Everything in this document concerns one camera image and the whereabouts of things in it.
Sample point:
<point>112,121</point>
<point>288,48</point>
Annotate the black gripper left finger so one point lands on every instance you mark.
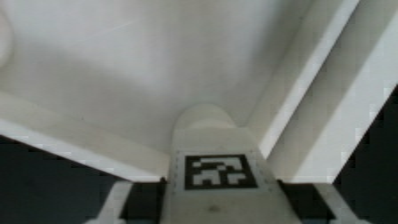
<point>131,206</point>

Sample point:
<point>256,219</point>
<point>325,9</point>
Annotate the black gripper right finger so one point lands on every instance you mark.
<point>318,204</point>

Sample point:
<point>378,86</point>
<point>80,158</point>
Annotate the white table leg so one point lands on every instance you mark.
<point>222,190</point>

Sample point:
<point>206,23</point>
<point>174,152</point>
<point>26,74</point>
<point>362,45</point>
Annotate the white square tabletop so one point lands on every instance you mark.
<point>112,61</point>

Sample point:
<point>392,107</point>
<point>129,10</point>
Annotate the white U-shaped obstacle fence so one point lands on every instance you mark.
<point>344,97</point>

